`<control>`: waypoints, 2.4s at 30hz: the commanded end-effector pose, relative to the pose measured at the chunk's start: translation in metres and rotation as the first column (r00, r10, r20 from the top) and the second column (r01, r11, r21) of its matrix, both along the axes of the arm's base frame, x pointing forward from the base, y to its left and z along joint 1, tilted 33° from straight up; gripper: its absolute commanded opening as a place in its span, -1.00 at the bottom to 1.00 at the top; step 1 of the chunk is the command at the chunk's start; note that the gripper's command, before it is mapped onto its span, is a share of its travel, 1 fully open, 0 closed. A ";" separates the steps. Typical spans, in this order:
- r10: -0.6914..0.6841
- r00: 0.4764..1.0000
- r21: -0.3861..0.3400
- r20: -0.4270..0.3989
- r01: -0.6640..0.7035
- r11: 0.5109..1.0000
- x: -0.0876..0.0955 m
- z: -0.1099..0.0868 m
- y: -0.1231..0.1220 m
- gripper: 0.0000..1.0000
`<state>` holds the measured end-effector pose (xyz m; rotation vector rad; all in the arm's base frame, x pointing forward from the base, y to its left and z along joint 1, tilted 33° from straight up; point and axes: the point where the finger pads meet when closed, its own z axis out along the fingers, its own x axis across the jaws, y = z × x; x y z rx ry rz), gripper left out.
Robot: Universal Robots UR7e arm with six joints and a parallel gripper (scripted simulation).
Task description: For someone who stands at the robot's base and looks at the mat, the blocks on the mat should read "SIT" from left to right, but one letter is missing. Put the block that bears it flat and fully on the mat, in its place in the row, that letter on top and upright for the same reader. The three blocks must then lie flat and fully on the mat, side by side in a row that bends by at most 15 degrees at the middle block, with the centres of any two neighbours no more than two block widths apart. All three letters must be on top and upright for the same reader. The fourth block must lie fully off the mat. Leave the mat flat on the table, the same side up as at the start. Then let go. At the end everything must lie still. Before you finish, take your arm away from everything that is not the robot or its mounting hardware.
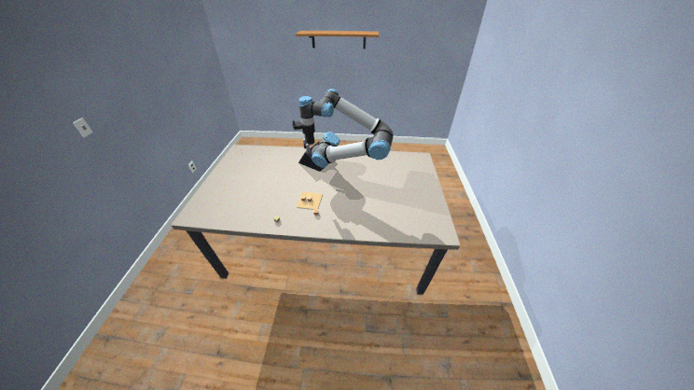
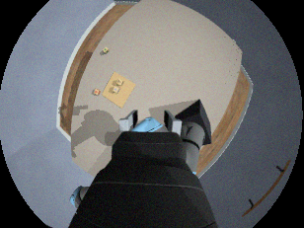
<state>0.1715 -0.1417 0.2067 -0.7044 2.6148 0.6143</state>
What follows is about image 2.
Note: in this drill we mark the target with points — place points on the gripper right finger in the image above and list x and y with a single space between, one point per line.
174 125

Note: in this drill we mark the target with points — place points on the beige letter block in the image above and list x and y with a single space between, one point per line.
97 92
105 50
120 82
116 89

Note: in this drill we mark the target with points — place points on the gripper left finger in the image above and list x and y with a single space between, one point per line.
127 123

